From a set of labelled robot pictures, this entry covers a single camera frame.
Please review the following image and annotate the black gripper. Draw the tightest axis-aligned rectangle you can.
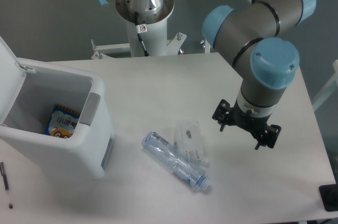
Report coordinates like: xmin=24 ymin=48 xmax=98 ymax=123
xmin=212 ymin=99 xmax=281 ymax=150

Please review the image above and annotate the white trash can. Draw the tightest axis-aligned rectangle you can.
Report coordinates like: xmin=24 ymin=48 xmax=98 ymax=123
xmin=1 ymin=41 xmax=114 ymax=180

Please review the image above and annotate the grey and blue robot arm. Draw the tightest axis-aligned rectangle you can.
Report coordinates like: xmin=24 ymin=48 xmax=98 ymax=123
xmin=98 ymin=0 xmax=316 ymax=148

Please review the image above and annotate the clear plastic packaging bag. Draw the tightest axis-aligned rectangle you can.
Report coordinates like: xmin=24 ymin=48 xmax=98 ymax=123
xmin=174 ymin=120 xmax=209 ymax=167

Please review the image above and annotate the crushed clear plastic bottle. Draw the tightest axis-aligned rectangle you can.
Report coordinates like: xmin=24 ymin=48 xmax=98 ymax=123
xmin=142 ymin=132 xmax=210 ymax=192

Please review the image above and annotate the black device at table edge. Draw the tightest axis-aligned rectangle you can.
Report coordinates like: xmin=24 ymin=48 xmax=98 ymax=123
xmin=319 ymin=184 xmax=337 ymax=212

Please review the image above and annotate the blue snack bag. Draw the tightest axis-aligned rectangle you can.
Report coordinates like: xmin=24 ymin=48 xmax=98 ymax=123
xmin=44 ymin=105 xmax=80 ymax=138

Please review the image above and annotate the black pen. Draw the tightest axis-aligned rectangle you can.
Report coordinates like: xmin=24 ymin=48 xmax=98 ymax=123
xmin=1 ymin=162 xmax=13 ymax=209

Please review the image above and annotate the white metal frame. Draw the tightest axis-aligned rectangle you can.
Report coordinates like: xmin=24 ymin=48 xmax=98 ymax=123
xmin=312 ymin=60 xmax=337 ymax=111

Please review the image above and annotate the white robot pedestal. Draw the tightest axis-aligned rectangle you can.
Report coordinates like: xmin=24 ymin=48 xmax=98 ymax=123
xmin=91 ymin=0 xmax=187 ymax=59

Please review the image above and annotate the black cable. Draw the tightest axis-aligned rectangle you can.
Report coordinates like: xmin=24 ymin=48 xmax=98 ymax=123
xmin=134 ymin=11 xmax=151 ymax=57

